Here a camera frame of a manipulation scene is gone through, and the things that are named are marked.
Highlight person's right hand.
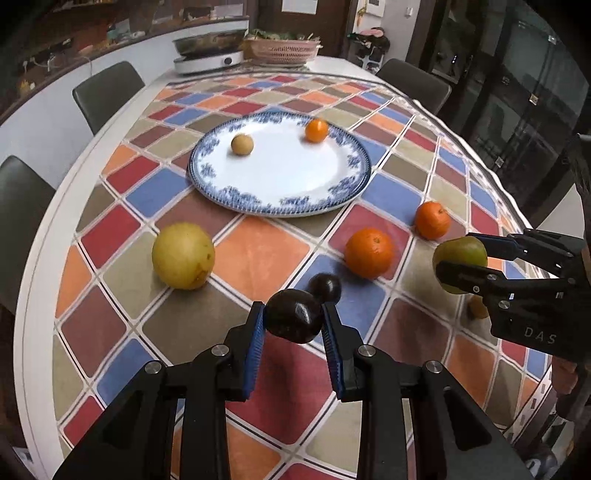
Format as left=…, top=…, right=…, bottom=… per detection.
left=551, top=356, right=581, bottom=417

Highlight blue and white plate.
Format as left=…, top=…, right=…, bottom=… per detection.
left=187, top=111, right=372, bottom=217

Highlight white induction cooker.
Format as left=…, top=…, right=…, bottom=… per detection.
left=173, top=50, right=245, bottom=76

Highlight large yellow pear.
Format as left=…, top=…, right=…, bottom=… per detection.
left=152, top=222, right=216, bottom=291

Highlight pink plastic basket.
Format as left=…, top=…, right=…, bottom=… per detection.
left=243, top=37, right=321, bottom=65

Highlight dark purple plum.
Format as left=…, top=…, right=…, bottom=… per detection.
left=265, top=288, right=324, bottom=344
left=308, top=273, right=343, bottom=305

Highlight dark glass sliding door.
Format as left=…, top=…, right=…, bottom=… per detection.
left=416, top=0, right=591, bottom=217

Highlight large orange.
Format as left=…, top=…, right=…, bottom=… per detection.
left=345, top=228, right=394, bottom=279

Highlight dark grey dining chair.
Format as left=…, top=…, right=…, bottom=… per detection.
left=375, top=58, right=452, bottom=114
left=0, top=155, right=57, bottom=319
left=72, top=61, right=146, bottom=136

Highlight white curved counter cabinet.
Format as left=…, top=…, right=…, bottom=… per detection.
left=0, top=16, right=252, bottom=167

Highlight green tangerine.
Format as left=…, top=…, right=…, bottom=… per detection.
left=433, top=237, right=489, bottom=295

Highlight colourful checkered tablecloth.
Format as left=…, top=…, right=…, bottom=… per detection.
left=51, top=74, right=555, bottom=480

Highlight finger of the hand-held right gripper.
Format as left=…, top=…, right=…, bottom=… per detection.
left=465, top=231, right=588, bottom=278
left=436, top=261, right=574, bottom=315

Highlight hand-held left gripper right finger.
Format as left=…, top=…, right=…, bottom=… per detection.
left=322, top=302, right=532, bottom=480

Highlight small orange tangerine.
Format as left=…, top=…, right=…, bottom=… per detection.
left=467, top=295, right=491, bottom=320
left=305, top=118, right=329, bottom=143

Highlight orange tangerine with stem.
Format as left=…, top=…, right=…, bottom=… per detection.
left=414, top=201, right=451, bottom=241

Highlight stainless steel pot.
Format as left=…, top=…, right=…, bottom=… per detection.
left=172, top=28, right=250, bottom=58

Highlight green leafy vegetables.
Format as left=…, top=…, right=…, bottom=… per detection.
left=247, top=28, right=315, bottom=42

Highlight white shoe rack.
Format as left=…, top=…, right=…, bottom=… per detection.
left=350, top=27, right=392, bottom=71

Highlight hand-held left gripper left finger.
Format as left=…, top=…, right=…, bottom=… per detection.
left=53, top=301, right=267, bottom=480

